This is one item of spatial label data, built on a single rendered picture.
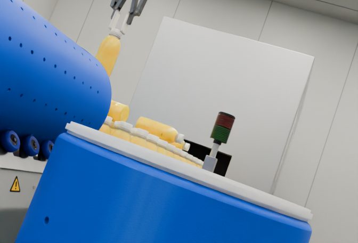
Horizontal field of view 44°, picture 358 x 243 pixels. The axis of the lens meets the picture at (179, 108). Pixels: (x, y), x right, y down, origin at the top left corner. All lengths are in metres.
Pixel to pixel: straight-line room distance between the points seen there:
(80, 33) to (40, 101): 5.27
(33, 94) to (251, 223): 0.59
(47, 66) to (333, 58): 5.00
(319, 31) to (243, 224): 5.45
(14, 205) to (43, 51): 0.32
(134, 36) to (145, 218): 5.58
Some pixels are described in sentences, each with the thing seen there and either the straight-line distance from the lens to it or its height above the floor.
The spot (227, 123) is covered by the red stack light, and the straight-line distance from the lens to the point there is 1.52.
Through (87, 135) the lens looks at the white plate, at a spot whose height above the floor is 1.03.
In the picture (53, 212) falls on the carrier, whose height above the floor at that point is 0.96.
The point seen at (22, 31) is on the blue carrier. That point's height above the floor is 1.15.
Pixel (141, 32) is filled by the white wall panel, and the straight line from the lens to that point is 5.89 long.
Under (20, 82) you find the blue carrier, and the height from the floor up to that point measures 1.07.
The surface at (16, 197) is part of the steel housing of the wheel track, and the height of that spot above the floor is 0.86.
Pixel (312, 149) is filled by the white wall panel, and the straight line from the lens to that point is 5.43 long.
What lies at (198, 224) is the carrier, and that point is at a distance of 0.35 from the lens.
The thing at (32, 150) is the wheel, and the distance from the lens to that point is 0.97.
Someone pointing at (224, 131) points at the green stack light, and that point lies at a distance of 1.52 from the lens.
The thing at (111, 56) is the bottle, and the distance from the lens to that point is 1.48.
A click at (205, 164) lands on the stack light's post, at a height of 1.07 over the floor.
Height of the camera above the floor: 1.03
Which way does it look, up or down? 7 degrees up
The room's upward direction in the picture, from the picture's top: 20 degrees clockwise
